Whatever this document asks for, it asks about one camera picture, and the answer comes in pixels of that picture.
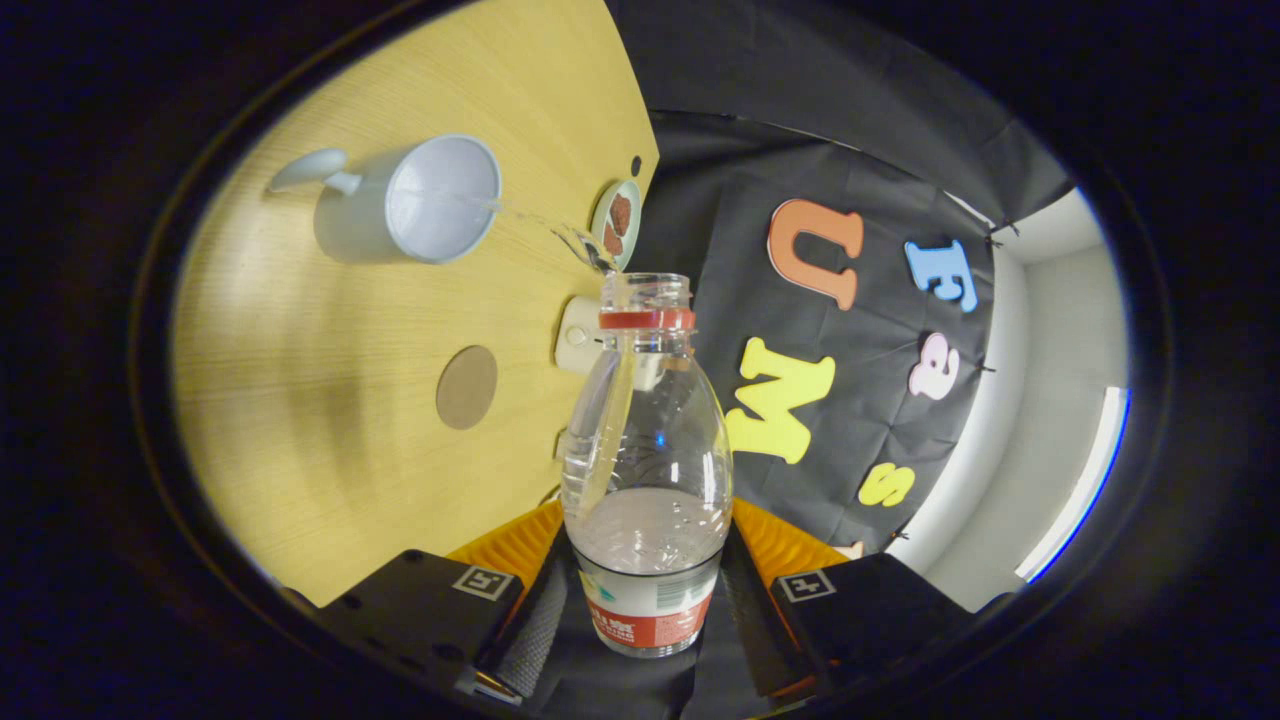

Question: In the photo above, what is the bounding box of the clear plastic juice bottle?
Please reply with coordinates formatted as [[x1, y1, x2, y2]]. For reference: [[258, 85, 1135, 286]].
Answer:
[[560, 272, 734, 659]]

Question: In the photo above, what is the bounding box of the large ceiling light panel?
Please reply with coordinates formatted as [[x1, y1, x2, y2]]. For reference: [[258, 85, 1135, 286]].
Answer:
[[1015, 388, 1131, 583]]

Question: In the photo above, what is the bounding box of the white cup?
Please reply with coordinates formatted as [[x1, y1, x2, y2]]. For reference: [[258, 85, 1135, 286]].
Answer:
[[268, 134, 502, 266]]

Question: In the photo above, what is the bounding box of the white toaster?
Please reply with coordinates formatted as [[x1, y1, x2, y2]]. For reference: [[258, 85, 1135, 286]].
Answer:
[[555, 295, 613, 377]]

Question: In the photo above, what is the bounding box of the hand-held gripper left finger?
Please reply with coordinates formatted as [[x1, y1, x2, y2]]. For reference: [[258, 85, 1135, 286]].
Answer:
[[320, 500, 576, 701]]

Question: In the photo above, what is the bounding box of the wooden table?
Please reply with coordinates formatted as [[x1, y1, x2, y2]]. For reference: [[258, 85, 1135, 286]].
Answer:
[[172, 0, 661, 608]]

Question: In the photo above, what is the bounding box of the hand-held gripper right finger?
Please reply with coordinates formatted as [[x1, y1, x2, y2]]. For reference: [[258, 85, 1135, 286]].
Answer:
[[720, 497, 976, 701]]

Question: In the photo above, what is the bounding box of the light green plate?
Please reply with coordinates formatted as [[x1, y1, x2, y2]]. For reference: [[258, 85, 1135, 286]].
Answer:
[[590, 178, 643, 273]]

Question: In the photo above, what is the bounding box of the round brown coaster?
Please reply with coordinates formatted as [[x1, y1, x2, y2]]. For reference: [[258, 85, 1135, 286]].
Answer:
[[436, 345, 499, 431]]

